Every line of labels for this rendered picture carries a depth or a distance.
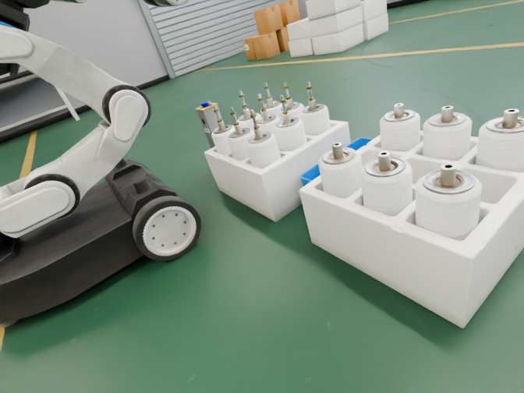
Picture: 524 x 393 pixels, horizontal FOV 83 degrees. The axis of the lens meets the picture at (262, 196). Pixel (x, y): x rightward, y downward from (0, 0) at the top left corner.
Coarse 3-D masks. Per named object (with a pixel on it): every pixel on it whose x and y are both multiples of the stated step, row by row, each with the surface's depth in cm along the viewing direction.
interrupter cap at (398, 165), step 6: (372, 162) 61; (396, 162) 59; (402, 162) 58; (366, 168) 60; (372, 168) 59; (378, 168) 59; (390, 168) 58; (396, 168) 57; (402, 168) 56; (372, 174) 57; (378, 174) 57; (384, 174) 56; (390, 174) 56; (396, 174) 56
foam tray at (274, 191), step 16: (336, 128) 100; (304, 144) 96; (320, 144) 97; (208, 160) 116; (224, 160) 104; (288, 160) 91; (304, 160) 95; (224, 176) 112; (240, 176) 99; (256, 176) 90; (272, 176) 89; (288, 176) 93; (224, 192) 121; (240, 192) 107; (256, 192) 96; (272, 192) 91; (288, 192) 95; (256, 208) 103; (272, 208) 93; (288, 208) 97
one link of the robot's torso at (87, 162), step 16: (112, 96) 88; (128, 96) 90; (112, 112) 89; (128, 112) 91; (144, 112) 94; (96, 128) 99; (112, 128) 90; (128, 128) 92; (80, 144) 94; (96, 144) 93; (112, 144) 92; (128, 144) 94; (64, 160) 90; (80, 160) 92; (96, 160) 94; (112, 160) 96; (32, 176) 88; (48, 176) 87; (64, 176) 90; (80, 176) 93; (96, 176) 95; (80, 192) 94
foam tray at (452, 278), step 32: (416, 160) 72; (448, 160) 67; (320, 192) 71; (512, 192) 54; (320, 224) 74; (352, 224) 64; (384, 224) 56; (480, 224) 50; (512, 224) 53; (352, 256) 70; (384, 256) 61; (416, 256) 54; (448, 256) 48; (480, 256) 47; (512, 256) 60; (416, 288) 58; (448, 288) 51; (480, 288) 52
